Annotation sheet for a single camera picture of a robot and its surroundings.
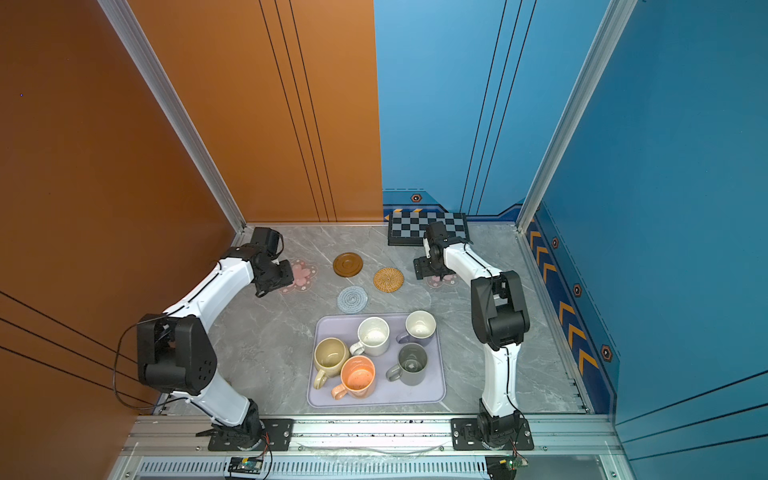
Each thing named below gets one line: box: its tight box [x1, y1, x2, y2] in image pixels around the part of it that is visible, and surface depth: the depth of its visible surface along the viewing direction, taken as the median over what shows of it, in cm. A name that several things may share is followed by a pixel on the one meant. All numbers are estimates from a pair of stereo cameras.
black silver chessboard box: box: [388, 211, 468, 246], surface depth 119 cm
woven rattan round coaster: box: [373, 267, 405, 293], surface depth 105 cm
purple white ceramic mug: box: [396, 310, 437, 347], surface depth 87 cm
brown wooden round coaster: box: [332, 252, 363, 278], surface depth 110 cm
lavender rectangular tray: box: [307, 313, 446, 408], surface depth 82 cm
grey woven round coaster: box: [337, 286, 369, 314], surface depth 99 cm
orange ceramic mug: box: [331, 355, 376, 400], surface depth 79 cm
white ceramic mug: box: [350, 316, 391, 357], surface depth 85 cm
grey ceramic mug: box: [386, 343, 428, 386], surface depth 78 cm
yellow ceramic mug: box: [313, 337, 350, 390], surface depth 81 cm
